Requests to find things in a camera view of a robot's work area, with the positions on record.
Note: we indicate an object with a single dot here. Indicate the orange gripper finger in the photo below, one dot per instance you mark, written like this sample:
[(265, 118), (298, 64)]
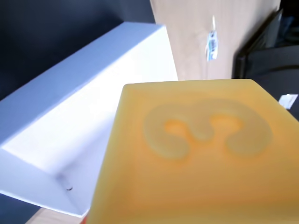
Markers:
[(84, 219)]

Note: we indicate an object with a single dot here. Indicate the yellow toy building block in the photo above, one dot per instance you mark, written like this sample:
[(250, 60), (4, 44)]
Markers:
[(191, 158)]

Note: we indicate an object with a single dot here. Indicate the white open cardboard box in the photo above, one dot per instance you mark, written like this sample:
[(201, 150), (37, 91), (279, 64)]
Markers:
[(77, 121)]

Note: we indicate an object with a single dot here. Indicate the white blue printed sticker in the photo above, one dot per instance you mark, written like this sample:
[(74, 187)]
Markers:
[(212, 45)]

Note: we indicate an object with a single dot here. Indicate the small white label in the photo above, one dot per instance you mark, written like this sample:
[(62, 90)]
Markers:
[(288, 100)]

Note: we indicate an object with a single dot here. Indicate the black monitor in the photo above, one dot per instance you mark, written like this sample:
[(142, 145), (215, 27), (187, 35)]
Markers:
[(268, 58)]

